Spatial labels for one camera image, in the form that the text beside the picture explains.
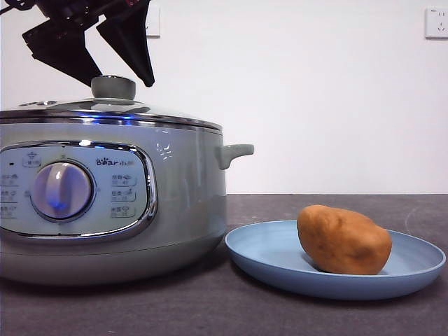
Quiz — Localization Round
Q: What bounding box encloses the glass lid with green knob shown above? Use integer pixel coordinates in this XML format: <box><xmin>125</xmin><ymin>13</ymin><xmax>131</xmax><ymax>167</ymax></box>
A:
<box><xmin>0</xmin><ymin>74</ymin><xmax>224</xmax><ymax>133</ymax></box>

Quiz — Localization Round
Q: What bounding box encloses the brown potato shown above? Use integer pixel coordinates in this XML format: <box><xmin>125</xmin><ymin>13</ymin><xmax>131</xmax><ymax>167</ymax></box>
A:
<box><xmin>296</xmin><ymin>204</ymin><xmax>393</xmax><ymax>276</ymax></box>

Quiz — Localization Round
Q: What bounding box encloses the pale green electric steamer pot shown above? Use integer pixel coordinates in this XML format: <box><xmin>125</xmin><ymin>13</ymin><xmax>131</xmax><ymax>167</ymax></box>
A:
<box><xmin>0</xmin><ymin>118</ymin><xmax>256</xmax><ymax>287</ymax></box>

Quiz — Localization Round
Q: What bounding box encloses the blue plate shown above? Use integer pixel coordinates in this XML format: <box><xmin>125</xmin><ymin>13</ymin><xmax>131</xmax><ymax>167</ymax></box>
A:
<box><xmin>223</xmin><ymin>219</ymin><xmax>447</xmax><ymax>302</ymax></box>

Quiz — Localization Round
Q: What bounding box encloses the white wall socket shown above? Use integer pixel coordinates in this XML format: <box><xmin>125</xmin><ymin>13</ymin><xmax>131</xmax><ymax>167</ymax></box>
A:
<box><xmin>144</xmin><ymin>6</ymin><xmax>162</xmax><ymax>39</ymax></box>
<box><xmin>424</xmin><ymin>7</ymin><xmax>448</xmax><ymax>40</ymax></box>

